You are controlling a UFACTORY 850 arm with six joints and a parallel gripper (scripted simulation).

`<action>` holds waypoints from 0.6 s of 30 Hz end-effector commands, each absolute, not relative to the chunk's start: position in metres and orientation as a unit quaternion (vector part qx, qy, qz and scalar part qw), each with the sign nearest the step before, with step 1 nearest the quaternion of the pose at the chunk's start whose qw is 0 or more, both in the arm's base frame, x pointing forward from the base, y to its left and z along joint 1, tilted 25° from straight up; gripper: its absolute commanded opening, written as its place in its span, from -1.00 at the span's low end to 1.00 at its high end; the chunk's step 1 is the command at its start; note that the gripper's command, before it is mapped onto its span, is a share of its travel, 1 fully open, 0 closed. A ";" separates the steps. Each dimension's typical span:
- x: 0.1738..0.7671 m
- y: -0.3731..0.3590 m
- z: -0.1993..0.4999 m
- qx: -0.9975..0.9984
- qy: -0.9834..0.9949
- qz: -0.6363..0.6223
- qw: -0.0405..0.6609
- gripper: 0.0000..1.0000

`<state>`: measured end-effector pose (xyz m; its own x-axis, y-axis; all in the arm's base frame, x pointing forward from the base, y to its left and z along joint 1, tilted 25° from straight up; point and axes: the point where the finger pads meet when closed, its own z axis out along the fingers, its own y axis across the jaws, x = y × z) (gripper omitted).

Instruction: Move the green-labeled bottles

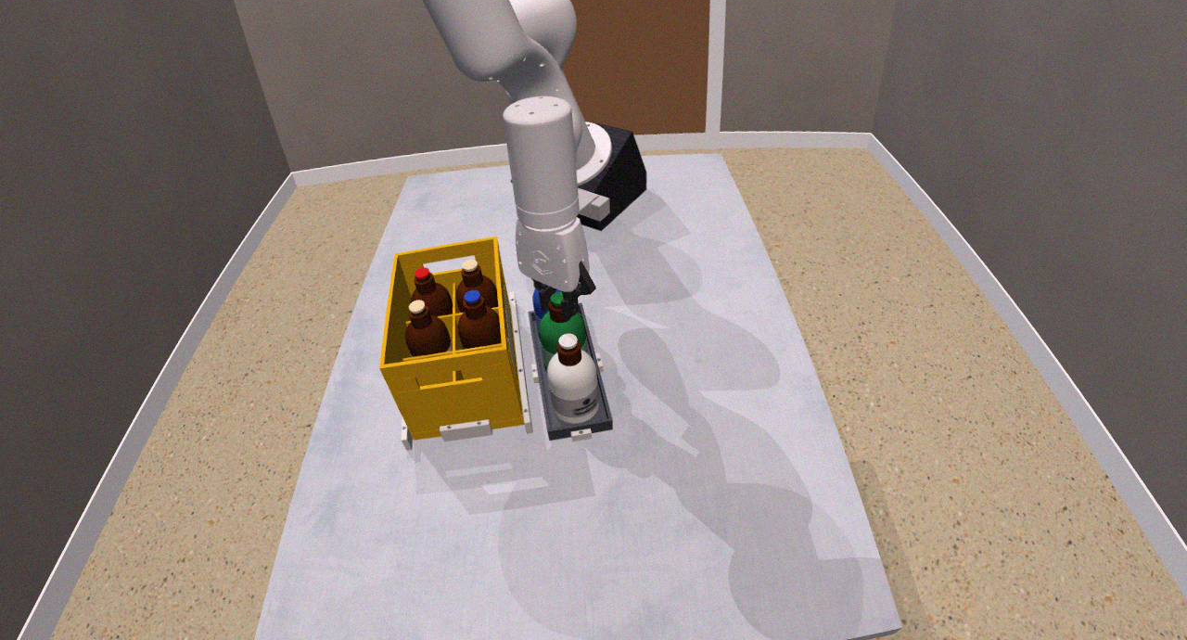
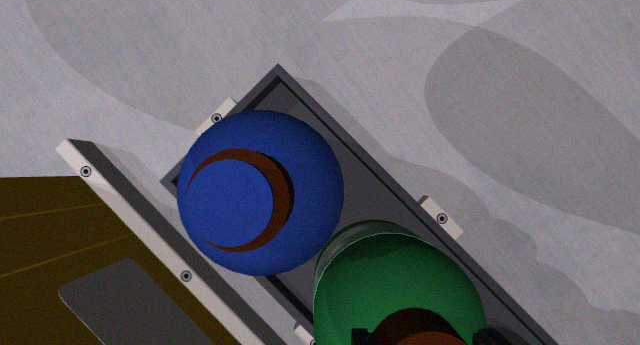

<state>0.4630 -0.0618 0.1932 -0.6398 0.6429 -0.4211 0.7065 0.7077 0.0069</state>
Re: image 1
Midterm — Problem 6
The green bottle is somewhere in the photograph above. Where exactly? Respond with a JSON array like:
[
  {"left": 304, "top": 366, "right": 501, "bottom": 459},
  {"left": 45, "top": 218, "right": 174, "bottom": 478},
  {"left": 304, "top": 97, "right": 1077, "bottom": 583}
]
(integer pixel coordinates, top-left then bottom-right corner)
[{"left": 539, "top": 292, "right": 588, "bottom": 372}]

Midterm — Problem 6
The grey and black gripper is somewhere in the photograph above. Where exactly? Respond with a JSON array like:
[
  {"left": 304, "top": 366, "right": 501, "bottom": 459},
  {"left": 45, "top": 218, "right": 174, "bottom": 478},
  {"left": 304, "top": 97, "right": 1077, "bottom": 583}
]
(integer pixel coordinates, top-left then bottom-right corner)
[{"left": 516, "top": 217, "right": 596, "bottom": 322}]

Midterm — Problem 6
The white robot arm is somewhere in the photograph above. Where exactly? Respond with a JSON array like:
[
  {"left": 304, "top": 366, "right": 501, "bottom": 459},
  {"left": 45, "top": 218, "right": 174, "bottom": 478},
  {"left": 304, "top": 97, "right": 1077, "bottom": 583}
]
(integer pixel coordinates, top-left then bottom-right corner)
[{"left": 423, "top": 0, "right": 612, "bottom": 229}]

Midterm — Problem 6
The white bottle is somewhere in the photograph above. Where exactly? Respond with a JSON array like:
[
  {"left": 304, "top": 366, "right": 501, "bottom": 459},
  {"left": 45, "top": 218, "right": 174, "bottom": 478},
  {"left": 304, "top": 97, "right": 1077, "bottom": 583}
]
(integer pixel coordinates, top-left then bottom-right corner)
[{"left": 547, "top": 334, "right": 599, "bottom": 424}]

